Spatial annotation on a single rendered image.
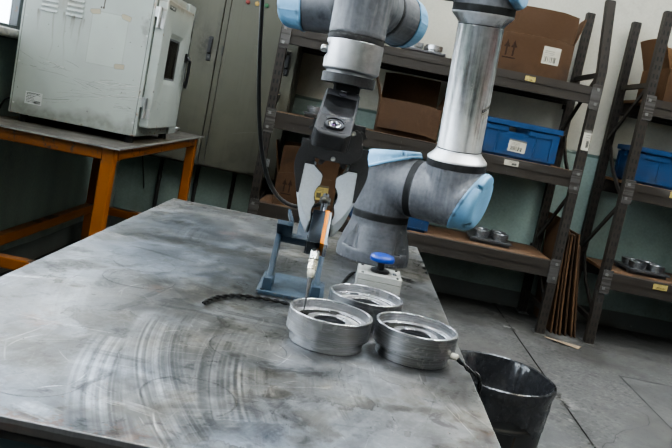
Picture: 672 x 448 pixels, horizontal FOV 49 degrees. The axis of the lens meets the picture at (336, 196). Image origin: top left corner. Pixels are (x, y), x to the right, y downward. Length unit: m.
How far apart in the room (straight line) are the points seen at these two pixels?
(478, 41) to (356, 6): 0.47
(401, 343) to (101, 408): 0.38
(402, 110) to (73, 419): 3.88
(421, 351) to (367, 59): 0.37
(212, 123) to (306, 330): 3.96
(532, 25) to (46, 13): 2.69
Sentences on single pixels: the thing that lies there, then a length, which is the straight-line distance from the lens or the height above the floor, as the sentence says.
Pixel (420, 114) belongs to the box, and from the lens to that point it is 4.42.
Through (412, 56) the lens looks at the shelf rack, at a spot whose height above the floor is 1.47.
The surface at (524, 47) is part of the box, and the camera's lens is 4.55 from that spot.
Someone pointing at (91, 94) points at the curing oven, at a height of 0.95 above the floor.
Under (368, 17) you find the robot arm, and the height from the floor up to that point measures 1.21.
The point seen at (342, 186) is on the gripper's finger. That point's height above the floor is 0.99.
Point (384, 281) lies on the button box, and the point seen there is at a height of 0.84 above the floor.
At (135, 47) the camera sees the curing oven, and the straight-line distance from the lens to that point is 3.14.
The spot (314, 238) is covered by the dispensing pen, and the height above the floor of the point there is 0.92.
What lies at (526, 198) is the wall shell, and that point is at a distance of 5.09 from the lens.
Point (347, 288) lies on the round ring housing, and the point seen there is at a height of 0.83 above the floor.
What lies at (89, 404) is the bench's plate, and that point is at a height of 0.80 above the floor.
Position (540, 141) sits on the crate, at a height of 1.13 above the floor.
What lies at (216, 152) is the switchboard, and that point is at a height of 0.66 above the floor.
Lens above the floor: 1.09
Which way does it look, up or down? 7 degrees down
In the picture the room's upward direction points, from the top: 11 degrees clockwise
